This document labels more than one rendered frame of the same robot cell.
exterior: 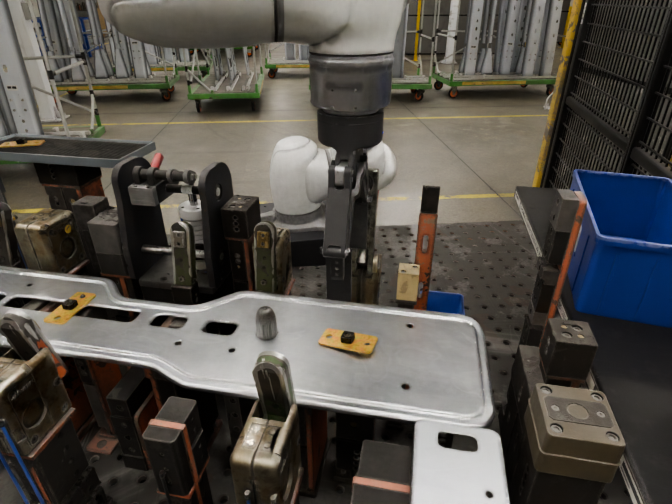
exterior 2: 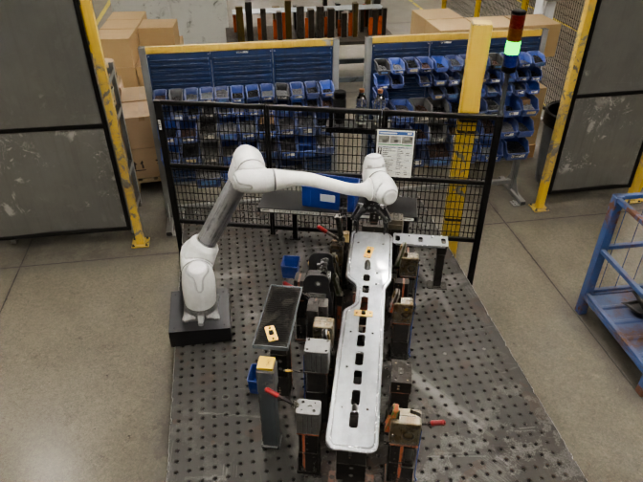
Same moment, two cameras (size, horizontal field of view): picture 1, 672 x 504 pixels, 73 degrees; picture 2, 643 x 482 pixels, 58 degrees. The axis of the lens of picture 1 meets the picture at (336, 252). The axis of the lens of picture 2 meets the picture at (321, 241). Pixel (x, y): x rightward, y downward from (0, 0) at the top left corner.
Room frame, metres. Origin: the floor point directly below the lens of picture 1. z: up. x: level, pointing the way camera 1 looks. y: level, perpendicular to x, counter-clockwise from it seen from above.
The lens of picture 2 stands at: (0.94, 2.38, 2.74)
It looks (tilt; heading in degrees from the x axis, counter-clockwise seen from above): 35 degrees down; 266
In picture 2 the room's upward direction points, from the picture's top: straight up
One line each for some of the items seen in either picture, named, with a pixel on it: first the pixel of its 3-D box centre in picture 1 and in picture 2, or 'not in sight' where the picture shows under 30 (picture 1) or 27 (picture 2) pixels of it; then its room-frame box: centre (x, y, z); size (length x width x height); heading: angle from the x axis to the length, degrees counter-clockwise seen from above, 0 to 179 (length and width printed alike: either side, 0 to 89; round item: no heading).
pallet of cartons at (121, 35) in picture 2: not in sight; (146, 70); (2.49, -4.50, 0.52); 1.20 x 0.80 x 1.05; 92
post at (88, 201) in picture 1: (112, 283); (313, 340); (0.85, 0.49, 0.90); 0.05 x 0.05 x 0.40; 79
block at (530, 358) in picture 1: (515, 446); (372, 247); (0.47, -0.27, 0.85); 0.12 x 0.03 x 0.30; 169
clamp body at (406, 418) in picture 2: not in sight; (402, 447); (0.55, 1.05, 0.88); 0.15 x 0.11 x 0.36; 169
